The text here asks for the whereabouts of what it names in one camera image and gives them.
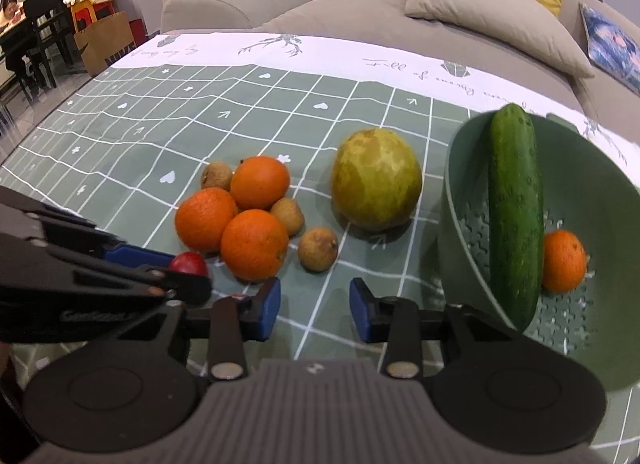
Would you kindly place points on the black chair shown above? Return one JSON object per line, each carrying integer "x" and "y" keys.
{"x": 47, "y": 18}

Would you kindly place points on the brown kiwi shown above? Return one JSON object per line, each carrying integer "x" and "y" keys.
{"x": 318, "y": 250}
{"x": 216, "y": 176}
{"x": 289, "y": 216}

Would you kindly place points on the large yellow-green citrus fruit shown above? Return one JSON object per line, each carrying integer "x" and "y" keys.
{"x": 376, "y": 179}

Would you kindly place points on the beige pillow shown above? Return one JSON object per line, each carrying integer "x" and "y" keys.
{"x": 490, "y": 18}

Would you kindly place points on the small red fruit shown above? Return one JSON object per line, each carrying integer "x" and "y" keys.
{"x": 191, "y": 263}

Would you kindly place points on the green colander bowl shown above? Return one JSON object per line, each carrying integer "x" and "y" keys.
{"x": 465, "y": 183}

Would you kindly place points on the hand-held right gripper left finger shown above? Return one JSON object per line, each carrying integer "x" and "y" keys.
{"x": 270, "y": 309}

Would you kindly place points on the beige sofa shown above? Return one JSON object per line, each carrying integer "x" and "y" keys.
{"x": 350, "y": 18}

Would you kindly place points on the green checked tablecloth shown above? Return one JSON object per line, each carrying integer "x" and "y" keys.
{"x": 150, "y": 143}

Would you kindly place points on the orange plastic stool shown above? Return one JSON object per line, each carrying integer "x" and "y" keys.
{"x": 90, "y": 11}

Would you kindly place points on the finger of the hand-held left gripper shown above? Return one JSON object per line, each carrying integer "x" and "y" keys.
{"x": 140, "y": 256}
{"x": 165, "y": 284}

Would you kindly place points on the blue printed pillow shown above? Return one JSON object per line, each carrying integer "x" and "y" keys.
{"x": 612, "y": 46}

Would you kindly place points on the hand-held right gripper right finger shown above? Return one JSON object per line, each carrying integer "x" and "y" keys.
{"x": 360, "y": 311}

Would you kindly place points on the orange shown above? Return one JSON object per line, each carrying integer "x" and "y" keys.
{"x": 254, "y": 244}
{"x": 205, "y": 219}
{"x": 260, "y": 181}
{"x": 565, "y": 261}

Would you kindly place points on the green cucumber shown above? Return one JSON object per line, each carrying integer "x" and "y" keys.
{"x": 515, "y": 214}

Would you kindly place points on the brown kiwi back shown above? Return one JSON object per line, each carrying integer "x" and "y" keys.
{"x": 216, "y": 176}

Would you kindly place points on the brown kiwi front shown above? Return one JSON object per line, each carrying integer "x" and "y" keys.
{"x": 318, "y": 250}

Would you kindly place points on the brown paper bag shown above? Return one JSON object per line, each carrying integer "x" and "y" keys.
{"x": 105, "y": 43}

